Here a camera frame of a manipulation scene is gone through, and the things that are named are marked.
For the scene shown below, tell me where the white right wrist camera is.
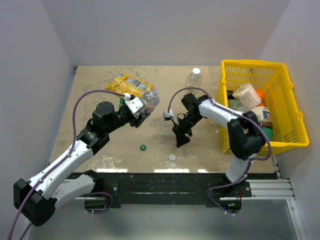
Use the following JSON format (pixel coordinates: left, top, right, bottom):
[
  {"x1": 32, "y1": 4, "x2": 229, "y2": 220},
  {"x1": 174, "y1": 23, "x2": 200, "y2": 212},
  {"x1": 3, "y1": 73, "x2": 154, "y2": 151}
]
[{"x1": 162, "y1": 109, "x2": 179, "y2": 125}]

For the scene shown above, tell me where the small labelled clear bottle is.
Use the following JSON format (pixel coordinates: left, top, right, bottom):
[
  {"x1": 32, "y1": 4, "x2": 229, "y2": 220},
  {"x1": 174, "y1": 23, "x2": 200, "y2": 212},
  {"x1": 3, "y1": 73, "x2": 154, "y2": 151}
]
[{"x1": 141, "y1": 88, "x2": 160, "y2": 114}]

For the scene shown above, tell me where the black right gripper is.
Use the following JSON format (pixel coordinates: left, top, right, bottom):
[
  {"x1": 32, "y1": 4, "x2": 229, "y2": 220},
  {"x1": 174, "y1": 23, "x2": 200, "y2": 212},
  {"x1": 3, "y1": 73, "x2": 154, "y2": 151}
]
[{"x1": 171, "y1": 113, "x2": 204, "y2": 148}]

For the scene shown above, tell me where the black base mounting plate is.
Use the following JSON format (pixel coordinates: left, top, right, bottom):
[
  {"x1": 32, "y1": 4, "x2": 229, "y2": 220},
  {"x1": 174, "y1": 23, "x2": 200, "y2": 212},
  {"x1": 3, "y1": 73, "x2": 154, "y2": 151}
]
[{"x1": 59, "y1": 171, "x2": 252, "y2": 210}]

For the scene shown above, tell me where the small white bottle cap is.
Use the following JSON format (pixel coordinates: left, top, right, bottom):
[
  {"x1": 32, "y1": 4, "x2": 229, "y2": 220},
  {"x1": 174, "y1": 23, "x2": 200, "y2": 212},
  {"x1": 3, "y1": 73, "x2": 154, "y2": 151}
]
[{"x1": 169, "y1": 154, "x2": 176, "y2": 161}]

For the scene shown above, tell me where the green plastic bottle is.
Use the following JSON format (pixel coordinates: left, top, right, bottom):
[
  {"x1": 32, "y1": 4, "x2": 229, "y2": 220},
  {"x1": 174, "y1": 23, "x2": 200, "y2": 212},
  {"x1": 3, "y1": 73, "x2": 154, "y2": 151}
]
[{"x1": 118, "y1": 97, "x2": 126, "y2": 109}]

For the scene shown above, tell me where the large clear plastic bottle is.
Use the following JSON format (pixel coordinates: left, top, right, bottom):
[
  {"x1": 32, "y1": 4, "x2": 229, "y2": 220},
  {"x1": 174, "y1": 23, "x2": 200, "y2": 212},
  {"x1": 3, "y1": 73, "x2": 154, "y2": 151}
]
[{"x1": 185, "y1": 71, "x2": 202, "y2": 96}]

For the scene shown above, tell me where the orange white carton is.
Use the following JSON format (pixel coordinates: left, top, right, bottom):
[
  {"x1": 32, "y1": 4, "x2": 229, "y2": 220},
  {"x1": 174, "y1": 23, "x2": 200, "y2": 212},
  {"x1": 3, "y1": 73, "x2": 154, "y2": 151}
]
[{"x1": 252, "y1": 106, "x2": 273, "y2": 129}]

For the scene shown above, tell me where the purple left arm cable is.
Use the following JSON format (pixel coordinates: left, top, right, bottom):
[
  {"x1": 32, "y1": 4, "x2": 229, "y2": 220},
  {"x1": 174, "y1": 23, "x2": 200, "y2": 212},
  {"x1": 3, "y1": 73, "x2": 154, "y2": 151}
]
[{"x1": 6, "y1": 89, "x2": 128, "y2": 240}]

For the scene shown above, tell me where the yellow plastic basket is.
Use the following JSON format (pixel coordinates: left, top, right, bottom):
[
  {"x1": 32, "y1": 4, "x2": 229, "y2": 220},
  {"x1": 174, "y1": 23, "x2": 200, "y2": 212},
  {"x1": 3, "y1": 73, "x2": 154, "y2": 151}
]
[{"x1": 216, "y1": 59, "x2": 310, "y2": 155}]

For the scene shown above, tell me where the yellow snack bag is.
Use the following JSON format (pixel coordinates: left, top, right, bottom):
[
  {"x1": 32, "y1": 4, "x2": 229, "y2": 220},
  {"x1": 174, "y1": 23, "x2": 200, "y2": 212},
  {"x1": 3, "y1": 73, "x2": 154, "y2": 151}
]
[{"x1": 105, "y1": 72, "x2": 153, "y2": 97}]

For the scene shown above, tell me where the green can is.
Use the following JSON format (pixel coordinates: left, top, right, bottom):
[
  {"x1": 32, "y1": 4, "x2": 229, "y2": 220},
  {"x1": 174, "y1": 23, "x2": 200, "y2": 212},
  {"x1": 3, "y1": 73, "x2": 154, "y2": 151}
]
[{"x1": 261, "y1": 127, "x2": 274, "y2": 142}]

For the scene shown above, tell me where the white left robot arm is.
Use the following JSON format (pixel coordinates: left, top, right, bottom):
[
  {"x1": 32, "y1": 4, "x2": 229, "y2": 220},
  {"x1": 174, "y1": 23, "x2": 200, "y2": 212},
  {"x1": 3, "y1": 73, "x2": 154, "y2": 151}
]
[{"x1": 13, "y1": 97, "x2": 150, "y2": 227}]

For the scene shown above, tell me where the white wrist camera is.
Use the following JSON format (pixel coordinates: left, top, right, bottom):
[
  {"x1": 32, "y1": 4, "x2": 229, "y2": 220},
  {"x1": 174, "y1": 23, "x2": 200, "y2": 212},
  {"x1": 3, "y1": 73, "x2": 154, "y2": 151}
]
[
  {"x1": 123, "y1": 92, "x2": 144, "y2": 117},
  {"x1": 162, "y1": 109, "x2": 179, "y2": 125}
]

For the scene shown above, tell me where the green bottle cap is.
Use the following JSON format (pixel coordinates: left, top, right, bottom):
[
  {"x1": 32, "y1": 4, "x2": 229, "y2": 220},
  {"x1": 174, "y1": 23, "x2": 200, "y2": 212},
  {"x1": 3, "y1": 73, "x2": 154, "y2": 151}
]
[{"x1": 140, "y1": 144, "x2": 147, "y2": 151}]

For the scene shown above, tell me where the orange ball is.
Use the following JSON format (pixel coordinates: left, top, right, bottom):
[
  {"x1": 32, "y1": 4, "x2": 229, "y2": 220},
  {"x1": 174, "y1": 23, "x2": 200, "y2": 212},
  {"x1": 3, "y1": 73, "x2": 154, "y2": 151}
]
[{"x1": 256, "y1": 89, "x2": 265, "y2": 101}]

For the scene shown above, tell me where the large white bottle cap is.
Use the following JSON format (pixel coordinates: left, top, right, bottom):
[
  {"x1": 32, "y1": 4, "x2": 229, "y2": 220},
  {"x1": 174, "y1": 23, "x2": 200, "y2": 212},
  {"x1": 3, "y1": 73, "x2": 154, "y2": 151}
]
[{"x1": 192, "y1": 67, "x2": 201, "y2": 76}]

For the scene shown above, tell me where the grey tape roll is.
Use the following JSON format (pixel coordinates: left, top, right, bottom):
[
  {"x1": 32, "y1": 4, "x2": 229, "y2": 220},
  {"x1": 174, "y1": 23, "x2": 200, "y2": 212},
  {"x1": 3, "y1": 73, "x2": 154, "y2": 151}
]
[{"x1": 236, "y1": 106, "x2": 250, "y2": 113}]

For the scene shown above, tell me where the crumpled clear plastic bottle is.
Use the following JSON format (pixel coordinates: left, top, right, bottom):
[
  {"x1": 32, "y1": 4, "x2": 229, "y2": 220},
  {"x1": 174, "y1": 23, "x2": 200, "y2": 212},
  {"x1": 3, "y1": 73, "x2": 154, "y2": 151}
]
[{"x1": 227, "y1": 99, "x2": 242, "y2": 110}]

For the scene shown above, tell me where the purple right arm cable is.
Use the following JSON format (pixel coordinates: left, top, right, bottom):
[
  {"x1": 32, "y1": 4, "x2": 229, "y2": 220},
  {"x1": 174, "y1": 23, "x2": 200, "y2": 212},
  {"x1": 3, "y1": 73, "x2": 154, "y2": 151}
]
[{"x1": 167, "y1": 86, "x2": 273, "y2": 216}]

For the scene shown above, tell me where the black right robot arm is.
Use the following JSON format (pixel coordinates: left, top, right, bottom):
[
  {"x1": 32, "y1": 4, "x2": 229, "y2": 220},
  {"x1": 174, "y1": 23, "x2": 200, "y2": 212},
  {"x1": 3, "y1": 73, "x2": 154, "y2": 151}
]
[{"x1": 163, "y1": 93, "x2": 270, "y2": 197}]

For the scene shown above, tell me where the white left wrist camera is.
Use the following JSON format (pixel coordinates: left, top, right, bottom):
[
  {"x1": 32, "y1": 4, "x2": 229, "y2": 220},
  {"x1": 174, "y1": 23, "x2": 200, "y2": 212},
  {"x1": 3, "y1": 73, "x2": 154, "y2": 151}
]
[{"x1": 123, "y1": 92, "x2": 144, "y2": 117}]

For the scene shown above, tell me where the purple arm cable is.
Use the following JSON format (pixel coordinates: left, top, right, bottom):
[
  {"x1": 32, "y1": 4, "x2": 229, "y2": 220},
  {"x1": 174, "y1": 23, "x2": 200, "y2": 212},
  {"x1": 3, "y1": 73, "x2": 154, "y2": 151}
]
[
  {"x1": 167, "y1": 86, "x2": 273, "y2": 216},
  {"x1": 6, "y1": 89, "x2": 128, "y2": 240}
]

